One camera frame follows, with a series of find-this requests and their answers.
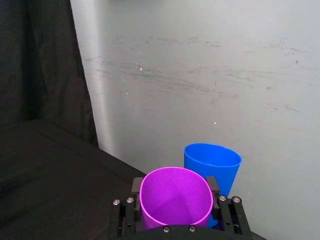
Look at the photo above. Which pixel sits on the purple plastic cup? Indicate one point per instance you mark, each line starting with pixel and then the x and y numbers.
pixel 172 197

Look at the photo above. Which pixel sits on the black table cloth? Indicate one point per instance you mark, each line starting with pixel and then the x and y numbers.
pixel 50 150

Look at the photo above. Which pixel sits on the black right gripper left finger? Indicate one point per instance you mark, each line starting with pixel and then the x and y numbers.
pixel 127 212

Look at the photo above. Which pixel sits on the blue plastic cup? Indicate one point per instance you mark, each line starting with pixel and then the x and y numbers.
pixel 212 160

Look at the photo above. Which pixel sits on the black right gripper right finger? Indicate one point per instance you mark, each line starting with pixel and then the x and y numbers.
pixel 231 212

